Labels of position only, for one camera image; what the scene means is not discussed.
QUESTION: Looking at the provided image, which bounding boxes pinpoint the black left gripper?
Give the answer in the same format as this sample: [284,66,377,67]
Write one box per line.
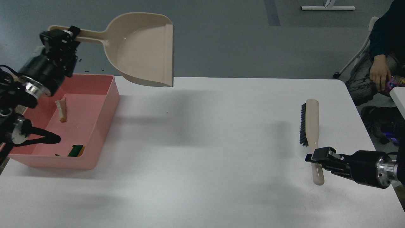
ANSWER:
[19,26,81,97]

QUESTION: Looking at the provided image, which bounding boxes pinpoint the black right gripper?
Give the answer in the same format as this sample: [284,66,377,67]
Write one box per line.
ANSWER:
[305,146,399,189]

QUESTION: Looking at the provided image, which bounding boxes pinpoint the beige hand brush black bristles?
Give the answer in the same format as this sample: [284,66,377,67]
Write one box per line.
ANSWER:
[299,99,325,186]

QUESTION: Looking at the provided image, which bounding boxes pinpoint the white bread slice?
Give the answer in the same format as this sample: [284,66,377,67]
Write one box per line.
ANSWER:
[55,97,67,123]

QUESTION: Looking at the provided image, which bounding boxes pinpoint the beige plastic dustpan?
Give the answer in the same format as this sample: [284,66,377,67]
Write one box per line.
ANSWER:
[48,12,174,87]

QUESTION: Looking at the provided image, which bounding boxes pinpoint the yellow green sponge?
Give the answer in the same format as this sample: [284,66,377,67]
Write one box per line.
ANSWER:
[54,144,85,157]

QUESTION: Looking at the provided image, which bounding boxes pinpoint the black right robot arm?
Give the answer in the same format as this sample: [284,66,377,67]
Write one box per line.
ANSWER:
[305,146,404,189]

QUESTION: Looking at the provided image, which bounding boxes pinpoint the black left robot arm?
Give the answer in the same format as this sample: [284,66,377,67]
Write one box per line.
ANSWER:
[0,26,81,162]

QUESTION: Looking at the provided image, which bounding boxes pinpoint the pink plastic bin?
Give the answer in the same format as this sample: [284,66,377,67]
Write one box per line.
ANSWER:
[8,74,120,170]

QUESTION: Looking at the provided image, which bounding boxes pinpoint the person's right hand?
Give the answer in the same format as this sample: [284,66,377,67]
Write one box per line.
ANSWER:
[369,54,391,92]

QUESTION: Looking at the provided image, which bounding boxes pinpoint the pink snack packet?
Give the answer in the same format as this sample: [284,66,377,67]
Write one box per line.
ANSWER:
[384,76,405,94]

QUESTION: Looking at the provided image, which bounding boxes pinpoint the seated person dark sweater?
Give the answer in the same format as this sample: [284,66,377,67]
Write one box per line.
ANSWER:
[346,0,405,144]

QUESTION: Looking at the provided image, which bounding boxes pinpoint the white floor stand base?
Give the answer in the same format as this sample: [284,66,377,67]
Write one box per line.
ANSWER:
[301,0,356,11]

